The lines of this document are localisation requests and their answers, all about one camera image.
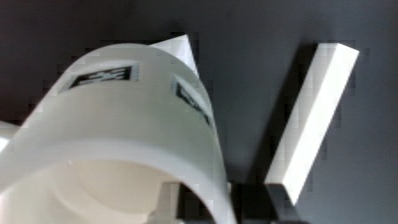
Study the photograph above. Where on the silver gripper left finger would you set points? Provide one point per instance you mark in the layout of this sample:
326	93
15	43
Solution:
164	215

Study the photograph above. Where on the white lamp base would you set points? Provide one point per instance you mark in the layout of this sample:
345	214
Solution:
178	48

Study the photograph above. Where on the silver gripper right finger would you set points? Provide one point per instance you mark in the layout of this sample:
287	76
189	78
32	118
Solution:
262	205

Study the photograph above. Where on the white foam fence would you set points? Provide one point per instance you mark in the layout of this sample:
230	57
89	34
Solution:
311	115

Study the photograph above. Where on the white lamp shade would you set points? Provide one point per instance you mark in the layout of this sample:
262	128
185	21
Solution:
120	135

